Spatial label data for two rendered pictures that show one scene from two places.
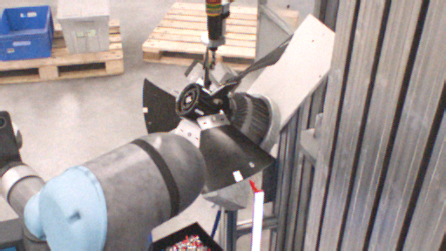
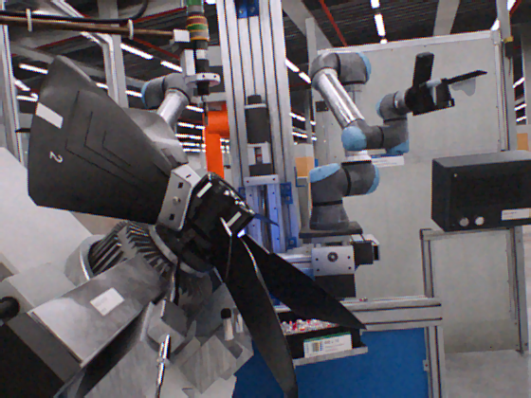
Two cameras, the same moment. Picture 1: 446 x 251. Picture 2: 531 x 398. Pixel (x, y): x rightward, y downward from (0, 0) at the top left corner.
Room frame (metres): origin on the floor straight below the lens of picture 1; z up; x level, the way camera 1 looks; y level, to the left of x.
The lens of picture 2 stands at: (2.12, 0.31, 1.25)
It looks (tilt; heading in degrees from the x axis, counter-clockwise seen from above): 3 degrees down; 200
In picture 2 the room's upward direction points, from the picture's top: 6 degrees counter-clockwise
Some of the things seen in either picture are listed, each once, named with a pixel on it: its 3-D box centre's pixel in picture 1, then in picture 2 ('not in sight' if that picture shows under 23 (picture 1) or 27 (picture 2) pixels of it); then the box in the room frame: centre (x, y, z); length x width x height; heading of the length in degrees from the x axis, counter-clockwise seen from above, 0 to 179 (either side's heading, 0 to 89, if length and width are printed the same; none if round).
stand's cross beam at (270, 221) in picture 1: (254, 225); not in sight; (1.55, -0.25, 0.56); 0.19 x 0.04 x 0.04; 106
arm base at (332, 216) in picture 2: not in sight; (328, 213); (0.59, 0.00, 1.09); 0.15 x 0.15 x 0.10
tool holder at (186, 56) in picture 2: (215, 23); (195, 59); (1.37, -0.08, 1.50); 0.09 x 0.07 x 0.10; 141
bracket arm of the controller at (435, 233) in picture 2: not in sight; (463, 231); (0.84, 0.43, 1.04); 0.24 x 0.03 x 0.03; 106
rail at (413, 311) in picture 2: not in sight; (283, 320); (0.99, -0.08, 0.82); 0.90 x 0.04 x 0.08; 106
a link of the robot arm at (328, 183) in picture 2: not in sight; (326, 182); (0.59, 0.01, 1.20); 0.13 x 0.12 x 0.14; 128
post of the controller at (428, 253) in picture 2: not in sight; (429, 262); (0.87, 0.33, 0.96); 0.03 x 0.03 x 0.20; 16
